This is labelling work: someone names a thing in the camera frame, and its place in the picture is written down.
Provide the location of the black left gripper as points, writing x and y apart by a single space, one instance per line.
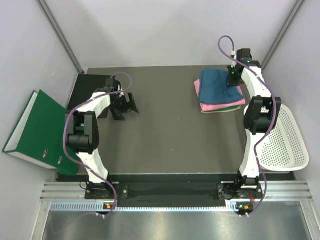
117 114

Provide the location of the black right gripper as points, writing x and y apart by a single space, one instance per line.
231 82

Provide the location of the blue t shirt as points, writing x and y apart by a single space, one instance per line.
214 89

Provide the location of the pink t shirt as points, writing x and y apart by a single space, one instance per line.
212 107

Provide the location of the white perforated plastic basket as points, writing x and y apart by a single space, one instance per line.
283 150

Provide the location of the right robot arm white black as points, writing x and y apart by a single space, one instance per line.
260 118

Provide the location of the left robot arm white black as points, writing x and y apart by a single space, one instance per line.
81 133

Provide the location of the green folded t shirt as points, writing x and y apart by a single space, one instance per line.
229 109

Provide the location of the green ring binder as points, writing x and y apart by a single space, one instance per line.
38 135

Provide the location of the right aluminium corner post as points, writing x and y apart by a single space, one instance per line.
298 5

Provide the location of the aluminium corner post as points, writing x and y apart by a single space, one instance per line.
298 5
59 34

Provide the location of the grey slotted cable duct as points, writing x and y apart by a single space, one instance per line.
60 206

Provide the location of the left aluminium corner post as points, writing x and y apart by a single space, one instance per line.
59 34

